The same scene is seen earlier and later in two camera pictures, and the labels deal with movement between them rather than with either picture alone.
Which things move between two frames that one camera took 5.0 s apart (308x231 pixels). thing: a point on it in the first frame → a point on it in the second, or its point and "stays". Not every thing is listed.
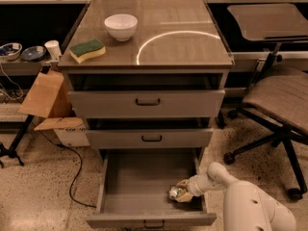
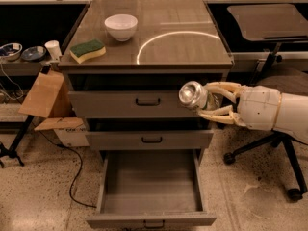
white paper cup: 53,48 stays
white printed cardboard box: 72,137 stays
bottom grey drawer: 135,191 stays
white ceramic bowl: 121,26 stays
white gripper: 192,186 → 259,107
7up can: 174,192 → 195,94
